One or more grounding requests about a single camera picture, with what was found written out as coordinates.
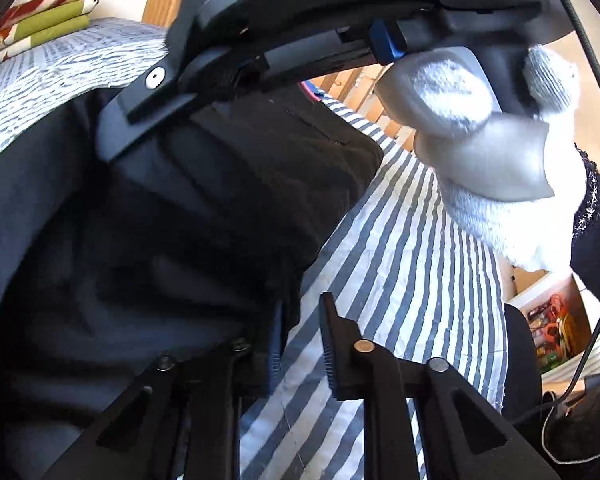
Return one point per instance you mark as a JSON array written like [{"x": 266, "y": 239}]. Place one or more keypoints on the person's right leg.
[{"x": 522, "y": 360}]

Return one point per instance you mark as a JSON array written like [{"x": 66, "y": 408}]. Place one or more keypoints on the person's right hand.
[{"x": 485, "y": 220}]

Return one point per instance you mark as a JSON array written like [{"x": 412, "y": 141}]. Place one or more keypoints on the black pants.
[{"x": 130, "y": 240}]

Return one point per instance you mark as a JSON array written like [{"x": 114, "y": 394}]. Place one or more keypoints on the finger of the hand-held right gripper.
[{"x": 145, "y": 110}]

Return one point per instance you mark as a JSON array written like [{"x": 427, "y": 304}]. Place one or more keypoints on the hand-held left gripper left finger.
[{"x": 275, "y": 360}]

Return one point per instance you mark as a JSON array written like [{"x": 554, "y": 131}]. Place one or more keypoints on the white storage box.
[{"x": 555, "y": 320}]

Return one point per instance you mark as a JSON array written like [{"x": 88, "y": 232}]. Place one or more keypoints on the blue striped bed sheet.
[{"x": 405, "y": 270}]

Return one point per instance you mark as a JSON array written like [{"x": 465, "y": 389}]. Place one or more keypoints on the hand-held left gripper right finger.
[{"x": 330, "y": 355}]

